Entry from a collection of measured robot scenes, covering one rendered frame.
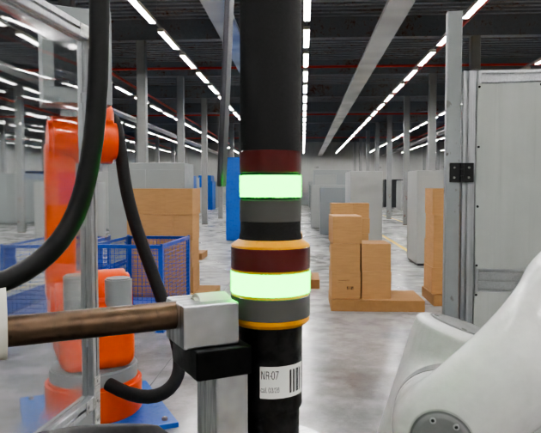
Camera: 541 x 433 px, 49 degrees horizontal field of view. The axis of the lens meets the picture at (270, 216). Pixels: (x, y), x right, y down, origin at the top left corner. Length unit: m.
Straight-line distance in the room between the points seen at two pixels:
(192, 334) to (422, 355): 0.30
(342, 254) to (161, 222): 2.52
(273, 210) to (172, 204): 7.95
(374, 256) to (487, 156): 5.79
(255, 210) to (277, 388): 0.09
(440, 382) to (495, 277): 1.71
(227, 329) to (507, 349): 0.24
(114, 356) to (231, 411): 3.90
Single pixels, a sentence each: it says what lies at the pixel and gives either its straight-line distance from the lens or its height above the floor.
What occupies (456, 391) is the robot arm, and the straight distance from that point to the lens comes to 0.48.
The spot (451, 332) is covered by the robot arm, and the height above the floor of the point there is 1.47.
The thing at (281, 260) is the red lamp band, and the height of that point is 1.56.
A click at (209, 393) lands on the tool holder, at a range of 0.32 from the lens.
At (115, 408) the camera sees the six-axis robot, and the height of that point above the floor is 0.13.
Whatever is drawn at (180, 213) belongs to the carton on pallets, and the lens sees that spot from 8.23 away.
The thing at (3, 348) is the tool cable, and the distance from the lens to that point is 0.29.
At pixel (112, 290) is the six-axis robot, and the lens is 4.10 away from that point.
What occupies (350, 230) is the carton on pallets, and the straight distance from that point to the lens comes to 7.81.
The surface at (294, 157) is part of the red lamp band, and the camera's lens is 0.31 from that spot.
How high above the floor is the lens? 1.60
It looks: 3 degrees down
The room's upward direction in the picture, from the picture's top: straight up
